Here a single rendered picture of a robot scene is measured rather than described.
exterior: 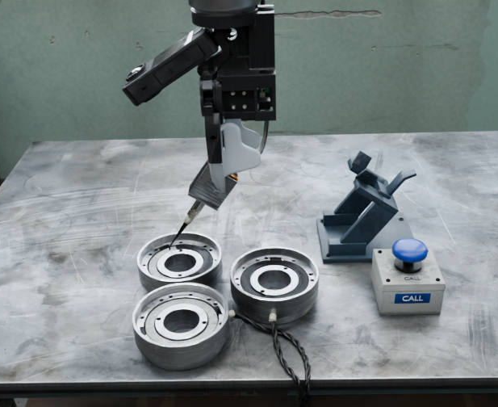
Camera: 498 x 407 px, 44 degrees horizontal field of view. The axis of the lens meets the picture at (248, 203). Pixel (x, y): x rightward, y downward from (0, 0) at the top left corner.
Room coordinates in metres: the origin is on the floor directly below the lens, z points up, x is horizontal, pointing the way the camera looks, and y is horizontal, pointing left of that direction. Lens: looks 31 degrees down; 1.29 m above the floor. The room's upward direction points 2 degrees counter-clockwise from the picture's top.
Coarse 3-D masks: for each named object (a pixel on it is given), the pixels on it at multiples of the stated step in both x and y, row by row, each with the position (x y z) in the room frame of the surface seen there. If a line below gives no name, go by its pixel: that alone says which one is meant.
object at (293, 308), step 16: (256, 256) 0.63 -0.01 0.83; (272, 256) 0.63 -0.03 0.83; (288, 256) 0.63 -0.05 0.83; (304, 256) 0.62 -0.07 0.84; (240, 272) 0.60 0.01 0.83; (256, 272) 0.60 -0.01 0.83; (272, 272) 0.61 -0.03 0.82; (288, 272) 0.60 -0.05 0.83; (240, 288) 0.56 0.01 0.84; (256, 288) 0.57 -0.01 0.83; (288, 288) 0.57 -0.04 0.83; (240, 304) 0.55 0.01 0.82; (256, 304) 0.54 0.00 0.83; (272, 304) 0.53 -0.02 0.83; (288, 304) 0.54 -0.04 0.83; (304, 304) 0.54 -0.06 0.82; (256, 320) 0.55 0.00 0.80; (288, 320) 0.54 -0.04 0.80
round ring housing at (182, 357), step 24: (168, 288) 0.56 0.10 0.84; (192, 288) 0.57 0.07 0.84; (144, 312) 0.54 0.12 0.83; (168, 312) 0.53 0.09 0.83; (192, 312) 0.54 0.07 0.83; (216, 312) 0.54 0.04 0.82; (144, 336) 0.48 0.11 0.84; (168, 336) 0.50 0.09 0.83; (192, 336) 0.49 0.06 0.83; (216, 336) 0.49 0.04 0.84; (168, 360) 0.47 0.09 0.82; (192, 360) 0.47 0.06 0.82
